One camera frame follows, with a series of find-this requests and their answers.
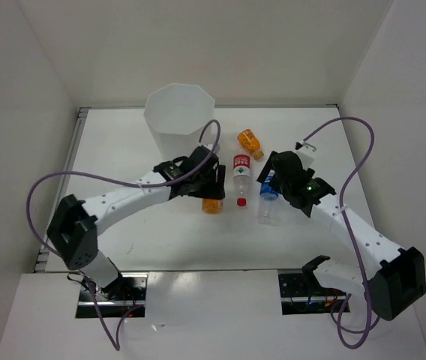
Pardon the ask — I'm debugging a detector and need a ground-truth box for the orange juice bottle plain label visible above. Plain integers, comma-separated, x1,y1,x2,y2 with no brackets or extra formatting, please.
202,199,224,215

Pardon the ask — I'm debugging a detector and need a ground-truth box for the blue label Pocari Sweat bottle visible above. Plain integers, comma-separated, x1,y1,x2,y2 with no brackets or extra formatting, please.
258,172,279,225

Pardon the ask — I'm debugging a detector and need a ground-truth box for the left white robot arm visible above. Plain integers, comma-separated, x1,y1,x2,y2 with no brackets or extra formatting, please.
46,145,226,300

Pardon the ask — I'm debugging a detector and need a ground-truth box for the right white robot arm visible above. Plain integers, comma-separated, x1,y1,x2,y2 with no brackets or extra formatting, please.
257,151,426,321

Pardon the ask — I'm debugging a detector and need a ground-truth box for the white octagonal bin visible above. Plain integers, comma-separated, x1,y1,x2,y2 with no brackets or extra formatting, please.
143,83,215,161

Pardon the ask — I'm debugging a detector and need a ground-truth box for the red label clear water bottle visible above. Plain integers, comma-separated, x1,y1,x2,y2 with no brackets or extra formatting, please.
232,154,251,207

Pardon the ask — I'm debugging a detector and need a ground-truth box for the orange juice bottle patterned label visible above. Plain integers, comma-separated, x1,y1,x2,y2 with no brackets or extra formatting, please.
237,129,264,161

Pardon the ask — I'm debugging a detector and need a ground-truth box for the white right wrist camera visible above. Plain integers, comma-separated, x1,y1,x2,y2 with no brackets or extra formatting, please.
295,140,317,170

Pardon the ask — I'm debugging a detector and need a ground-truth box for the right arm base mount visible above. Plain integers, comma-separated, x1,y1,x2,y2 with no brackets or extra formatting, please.
277,269,346,316

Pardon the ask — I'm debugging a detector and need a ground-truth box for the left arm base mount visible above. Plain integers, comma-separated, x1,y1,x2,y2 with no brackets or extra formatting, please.
67,272,148,319

